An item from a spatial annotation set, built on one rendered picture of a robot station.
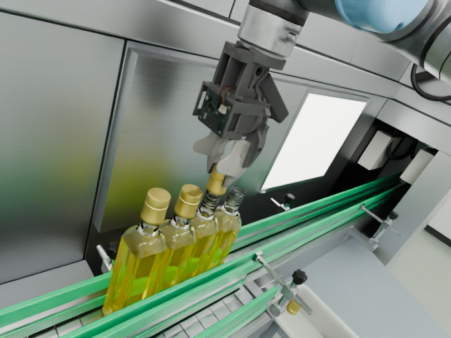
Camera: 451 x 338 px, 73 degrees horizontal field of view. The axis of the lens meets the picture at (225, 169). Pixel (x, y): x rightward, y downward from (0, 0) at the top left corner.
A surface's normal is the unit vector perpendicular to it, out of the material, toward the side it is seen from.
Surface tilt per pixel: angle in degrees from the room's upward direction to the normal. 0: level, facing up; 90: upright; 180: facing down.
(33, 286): 0
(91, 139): 90
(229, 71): 90
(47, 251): 90
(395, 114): 90
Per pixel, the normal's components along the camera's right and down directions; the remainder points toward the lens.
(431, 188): -0.70, 0.09
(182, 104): 0.63, 0.56
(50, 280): 0.34, -0.83
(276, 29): 0.03, 0.48
